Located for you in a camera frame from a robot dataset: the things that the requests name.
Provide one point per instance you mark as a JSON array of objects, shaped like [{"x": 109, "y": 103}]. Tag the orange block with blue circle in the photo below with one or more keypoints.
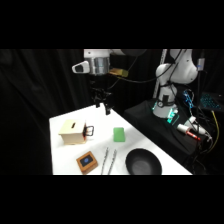
[{"x": 87, "y": 161}]

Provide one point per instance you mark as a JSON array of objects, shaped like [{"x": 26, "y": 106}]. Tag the black robot stand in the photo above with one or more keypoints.
[{"x": 143, "y": 113}]

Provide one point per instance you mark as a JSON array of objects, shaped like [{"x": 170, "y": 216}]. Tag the thin metal chopstick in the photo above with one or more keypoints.
[
  {"x": 105, "y": 161},
  {"x": 112, "y": 161}
]

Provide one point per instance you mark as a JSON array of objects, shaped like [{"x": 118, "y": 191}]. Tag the blue lit keyboard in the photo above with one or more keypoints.
[{"x": 210, "y": 101}]

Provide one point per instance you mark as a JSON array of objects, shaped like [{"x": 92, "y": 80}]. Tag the black round bowl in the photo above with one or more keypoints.
[{"x": 143, "y": 162}]

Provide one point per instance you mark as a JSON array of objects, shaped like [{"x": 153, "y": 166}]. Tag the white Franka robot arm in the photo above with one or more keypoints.
[{"x": 178, "y": 71}]

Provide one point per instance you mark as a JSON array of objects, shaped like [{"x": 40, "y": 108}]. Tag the green rectangular block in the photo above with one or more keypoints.
[{"x": 119, "y": 134}]

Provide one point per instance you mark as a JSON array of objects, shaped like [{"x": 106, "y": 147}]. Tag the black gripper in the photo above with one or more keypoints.
[{"x": 101, "y": 87}]

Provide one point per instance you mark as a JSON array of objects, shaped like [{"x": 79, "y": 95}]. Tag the green lit control box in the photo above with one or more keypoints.
[{"x": 172, "y": 115}]

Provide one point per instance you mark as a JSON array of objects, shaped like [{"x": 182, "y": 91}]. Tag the white cylinder with red tip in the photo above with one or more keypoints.
[{"x": 186, "y": 130}]

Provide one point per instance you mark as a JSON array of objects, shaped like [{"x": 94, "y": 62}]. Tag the yellow connector on wrist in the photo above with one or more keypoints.
[{"x": 119, "y": 72}]

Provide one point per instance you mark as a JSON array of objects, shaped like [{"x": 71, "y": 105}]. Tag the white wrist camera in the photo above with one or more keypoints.
[{"x": 80, "y": 67}]

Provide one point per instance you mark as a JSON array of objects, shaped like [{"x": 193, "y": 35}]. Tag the light wooden drawer box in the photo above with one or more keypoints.
[{"x": 71, "y": 131}]

